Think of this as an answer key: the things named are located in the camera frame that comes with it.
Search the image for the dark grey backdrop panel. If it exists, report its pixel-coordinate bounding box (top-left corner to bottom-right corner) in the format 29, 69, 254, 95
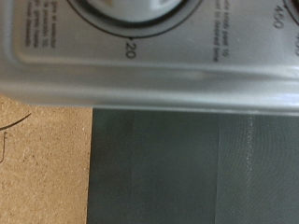
86, 107, 299, 224

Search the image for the silver oven knob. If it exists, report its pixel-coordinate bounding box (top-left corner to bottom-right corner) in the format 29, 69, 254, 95
65, 0, 205, 40

